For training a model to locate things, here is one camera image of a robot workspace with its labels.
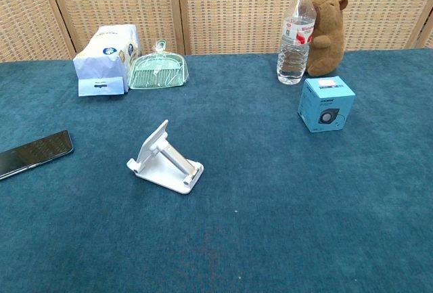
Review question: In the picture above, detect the black smartphone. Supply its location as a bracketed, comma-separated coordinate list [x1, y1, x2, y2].
[0, 129, 74, 181]

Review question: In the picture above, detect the blue table cloth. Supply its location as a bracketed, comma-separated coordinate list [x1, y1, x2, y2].
[0, 47, 433, 293]

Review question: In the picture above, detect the blue speaker box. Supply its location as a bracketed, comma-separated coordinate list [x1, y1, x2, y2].
[297, 76, 357, 134]

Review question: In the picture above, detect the green dustpan brush set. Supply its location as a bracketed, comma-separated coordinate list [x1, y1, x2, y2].
[128, 39, 187, 90]

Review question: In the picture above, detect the brown capybara plush toy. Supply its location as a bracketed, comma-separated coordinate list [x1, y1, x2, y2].
[306, 0, 349, 77]

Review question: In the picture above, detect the white folding phone stand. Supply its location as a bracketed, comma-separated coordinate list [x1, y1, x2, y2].
[126, 119, 205, 195]

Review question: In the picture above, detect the woven folding screen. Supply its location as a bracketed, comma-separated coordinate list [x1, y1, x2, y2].
[0, 0, 433, 63]

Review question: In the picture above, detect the white tissue pack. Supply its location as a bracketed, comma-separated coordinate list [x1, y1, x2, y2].
[72, 24, 141, 97]

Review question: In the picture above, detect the clear plastic water bottle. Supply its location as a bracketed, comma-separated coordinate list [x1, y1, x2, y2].
[276, 0, 318, 85]

